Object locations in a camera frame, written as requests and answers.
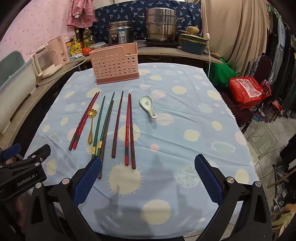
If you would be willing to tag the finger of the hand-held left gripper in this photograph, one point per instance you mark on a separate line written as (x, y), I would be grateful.
(10, 150)
(38, 153)

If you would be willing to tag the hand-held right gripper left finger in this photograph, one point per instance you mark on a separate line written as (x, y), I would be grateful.
(89, 180)

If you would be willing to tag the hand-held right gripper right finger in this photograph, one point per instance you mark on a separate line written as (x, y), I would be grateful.
(208, 180)

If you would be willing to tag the dark red chopstick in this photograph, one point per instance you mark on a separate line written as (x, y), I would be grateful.
(132, 134)

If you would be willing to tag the gold flower spoon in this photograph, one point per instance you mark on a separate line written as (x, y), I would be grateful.
(92, 112)

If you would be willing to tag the pink perforated utensil basket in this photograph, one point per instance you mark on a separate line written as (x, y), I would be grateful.
(111, 64)

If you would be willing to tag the dark brown chopstick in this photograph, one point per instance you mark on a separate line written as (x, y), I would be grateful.
(106, 136)

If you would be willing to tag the green chopstick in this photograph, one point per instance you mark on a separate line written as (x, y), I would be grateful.
(106, 124)
(99, 126)

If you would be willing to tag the white storage bin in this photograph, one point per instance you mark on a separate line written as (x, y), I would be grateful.
(13, 92)

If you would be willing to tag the maroon chopstick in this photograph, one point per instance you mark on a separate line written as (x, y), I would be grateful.
(118, 122)

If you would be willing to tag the blue planet print tablecloth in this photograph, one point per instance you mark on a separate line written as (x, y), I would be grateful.
(185, 115)

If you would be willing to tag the dark metal chair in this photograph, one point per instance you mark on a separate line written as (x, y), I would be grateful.
(233, 115)

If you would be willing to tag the wood grain side shelf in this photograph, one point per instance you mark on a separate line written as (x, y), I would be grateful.
(53, 80)

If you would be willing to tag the glass electric kettle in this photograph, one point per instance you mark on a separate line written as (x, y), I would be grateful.
(46, 62)

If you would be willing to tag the red plastic bag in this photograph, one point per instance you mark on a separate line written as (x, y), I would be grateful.
(247, 92)

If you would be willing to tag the white green ceramic spoon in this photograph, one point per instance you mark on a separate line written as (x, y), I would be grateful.
(145, 102)

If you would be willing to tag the pink electric kettle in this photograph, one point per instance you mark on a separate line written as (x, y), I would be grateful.
(59, 48)

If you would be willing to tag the green plastic bag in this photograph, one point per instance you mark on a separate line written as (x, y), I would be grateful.
(222, 71)

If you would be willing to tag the red tomato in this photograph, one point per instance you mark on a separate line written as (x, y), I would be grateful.
(87, 51)

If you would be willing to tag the clear food container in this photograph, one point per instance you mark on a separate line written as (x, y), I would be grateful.
(97, 45)

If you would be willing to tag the dark sauce bottle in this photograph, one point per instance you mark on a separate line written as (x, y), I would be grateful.
(78, 37)

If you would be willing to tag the wooden rolling pin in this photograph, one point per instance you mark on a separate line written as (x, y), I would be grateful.
(216, 55)

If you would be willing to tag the yellow cooking oil bottle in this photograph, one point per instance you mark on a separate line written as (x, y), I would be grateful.
(87, 37)

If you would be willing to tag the grey top kitchen counter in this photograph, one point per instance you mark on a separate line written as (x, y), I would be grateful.
(157, 52)

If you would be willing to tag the black induction cooktop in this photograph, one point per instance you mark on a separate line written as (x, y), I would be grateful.
(161, 44)

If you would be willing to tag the yellow-lined teal bowl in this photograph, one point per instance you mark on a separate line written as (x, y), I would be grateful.
(193, 37)

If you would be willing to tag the hanging dark clothes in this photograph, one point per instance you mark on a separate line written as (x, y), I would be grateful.
(284, 58)

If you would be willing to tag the steel rice cooker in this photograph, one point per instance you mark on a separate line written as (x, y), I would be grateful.
(120, 32)

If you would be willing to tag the pink patterned garment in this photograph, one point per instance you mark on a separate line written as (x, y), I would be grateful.
(81, 11)

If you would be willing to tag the tan scrub sponge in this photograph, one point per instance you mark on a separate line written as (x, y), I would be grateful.
(192, 30)

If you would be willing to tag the beige curtain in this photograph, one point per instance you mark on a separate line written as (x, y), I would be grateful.
(238, 30)

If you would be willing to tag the steel steamer pot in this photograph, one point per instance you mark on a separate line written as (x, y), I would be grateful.
(161, 23)

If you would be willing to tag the navy leaf print cloth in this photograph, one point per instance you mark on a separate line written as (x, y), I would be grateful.
(129, 11)

